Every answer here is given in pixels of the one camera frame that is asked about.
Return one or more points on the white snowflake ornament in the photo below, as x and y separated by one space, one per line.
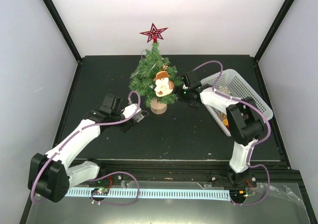
225 90

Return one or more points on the clear battery box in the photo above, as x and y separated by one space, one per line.
138 117

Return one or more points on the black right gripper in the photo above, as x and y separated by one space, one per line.
178 94

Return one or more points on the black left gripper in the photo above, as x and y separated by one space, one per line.
129 123

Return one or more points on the white perforated plastic basket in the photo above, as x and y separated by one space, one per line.
239 88

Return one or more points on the small green christmas tree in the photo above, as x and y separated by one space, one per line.
147 91

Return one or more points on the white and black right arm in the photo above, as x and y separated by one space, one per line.
247 125

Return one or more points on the white slotted cable duct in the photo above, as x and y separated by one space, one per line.
143 193

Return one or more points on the black left rear frame post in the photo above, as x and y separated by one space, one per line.
62 28

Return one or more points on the black frame post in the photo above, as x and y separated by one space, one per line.
62 28
284 9

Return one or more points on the red star tree topper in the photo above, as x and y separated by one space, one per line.
154 34

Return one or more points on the wooden santa ornament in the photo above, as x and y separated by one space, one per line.
163 85

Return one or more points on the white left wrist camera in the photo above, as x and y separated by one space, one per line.
131 109

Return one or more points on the black right rear frame post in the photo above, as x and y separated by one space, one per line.
284 9

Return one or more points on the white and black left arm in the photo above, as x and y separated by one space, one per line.
51 175

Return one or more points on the black aluminium frame rail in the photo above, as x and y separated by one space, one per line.
185 170

